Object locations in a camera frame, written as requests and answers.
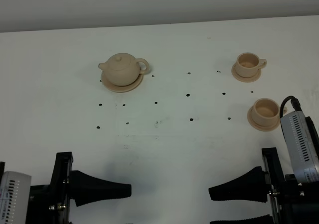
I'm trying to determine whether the beige near teacup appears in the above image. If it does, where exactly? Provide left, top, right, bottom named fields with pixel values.
left=251, top=98, right=280, bottom=127

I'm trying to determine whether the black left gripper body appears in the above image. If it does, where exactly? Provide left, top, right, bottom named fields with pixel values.
left=29, top=152, right=73, bottom=224

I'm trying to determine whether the beige ceramic teapot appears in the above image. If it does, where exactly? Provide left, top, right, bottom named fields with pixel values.
left=98, top=53, right=150, bottom=87

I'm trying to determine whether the beige near cup saucer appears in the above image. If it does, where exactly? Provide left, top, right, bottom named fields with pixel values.
left=247, top=107, right=280, bottom=132

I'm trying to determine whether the beige far teacup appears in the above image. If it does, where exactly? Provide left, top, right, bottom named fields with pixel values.
left=235, top=53, right=267, bottom=78

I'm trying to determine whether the beige teacup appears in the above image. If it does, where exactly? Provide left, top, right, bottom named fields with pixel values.
left=251, top=98, right=280, bottom=127
left=235, top=53, right=267, bottom=78

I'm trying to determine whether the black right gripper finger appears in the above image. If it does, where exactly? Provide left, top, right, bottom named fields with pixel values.
left=210, top=215, right=273, bottom=224
left=208, top=166, right=269, bottom=203

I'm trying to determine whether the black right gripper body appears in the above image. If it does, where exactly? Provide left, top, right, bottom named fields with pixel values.
left=261, top=148, right=319, bottom=224

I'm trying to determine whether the beige far cup saucer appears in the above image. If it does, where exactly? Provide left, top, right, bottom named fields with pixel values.
left=231, top=63, right=262, bottom=83

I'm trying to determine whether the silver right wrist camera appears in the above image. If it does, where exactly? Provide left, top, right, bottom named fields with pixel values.
left=280, top=111, right=319, bottom=183

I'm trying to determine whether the black right camera cable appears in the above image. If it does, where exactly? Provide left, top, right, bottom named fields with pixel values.
left=279, top=96, right=303, bottom=117

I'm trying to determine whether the beige cup saucer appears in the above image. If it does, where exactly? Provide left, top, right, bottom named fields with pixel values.
left=247, top=107, right=280, bottom=132
left=231, top=63, right=262, bottom=83

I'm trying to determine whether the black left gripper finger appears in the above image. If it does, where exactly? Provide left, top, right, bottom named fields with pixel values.
left=70, top=170, right=132, bottom=207

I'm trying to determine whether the beige teapot saucer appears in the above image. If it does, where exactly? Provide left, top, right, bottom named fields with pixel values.
left=101, top=72, right=144, bottom=93

